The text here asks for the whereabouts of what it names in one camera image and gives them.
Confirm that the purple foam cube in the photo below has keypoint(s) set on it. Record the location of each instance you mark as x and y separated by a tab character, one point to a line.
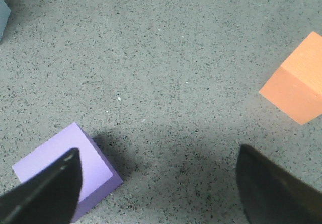
99	176

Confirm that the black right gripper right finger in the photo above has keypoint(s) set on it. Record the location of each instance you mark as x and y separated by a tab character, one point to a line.
270	194

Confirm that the orange foam cube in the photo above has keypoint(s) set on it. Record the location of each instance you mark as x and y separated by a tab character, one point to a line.
295	87

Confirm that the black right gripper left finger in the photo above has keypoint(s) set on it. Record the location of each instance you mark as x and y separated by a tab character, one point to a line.
49	197

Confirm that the light blue foam cube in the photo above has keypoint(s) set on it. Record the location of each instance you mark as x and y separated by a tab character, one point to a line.
4	16

